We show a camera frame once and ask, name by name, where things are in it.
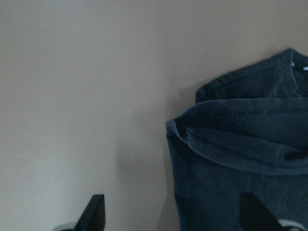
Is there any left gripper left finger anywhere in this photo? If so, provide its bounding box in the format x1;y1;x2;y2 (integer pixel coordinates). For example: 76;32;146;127
74;194;106;231

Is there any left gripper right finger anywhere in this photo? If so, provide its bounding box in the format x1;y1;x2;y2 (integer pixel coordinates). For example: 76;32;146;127
240;192;284;231

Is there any black graphic t-shirt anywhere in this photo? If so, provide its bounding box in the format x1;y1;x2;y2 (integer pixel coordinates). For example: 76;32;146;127
166;48;308;231

